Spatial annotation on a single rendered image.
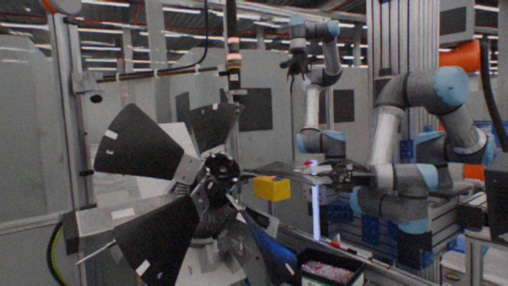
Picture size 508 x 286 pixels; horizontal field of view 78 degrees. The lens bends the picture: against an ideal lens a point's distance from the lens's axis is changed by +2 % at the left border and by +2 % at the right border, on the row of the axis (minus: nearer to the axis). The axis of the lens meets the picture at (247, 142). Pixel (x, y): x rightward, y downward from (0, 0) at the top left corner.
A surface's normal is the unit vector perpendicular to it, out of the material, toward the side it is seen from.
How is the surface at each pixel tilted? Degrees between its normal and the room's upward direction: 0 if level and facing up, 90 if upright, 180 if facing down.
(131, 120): 72
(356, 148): 90
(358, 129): 90
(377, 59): 90
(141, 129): 77
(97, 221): 50
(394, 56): 90
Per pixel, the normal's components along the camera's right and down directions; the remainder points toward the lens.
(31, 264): 0.57, 0.04
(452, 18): -0.61, 0.10
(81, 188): 0.94, -0.02
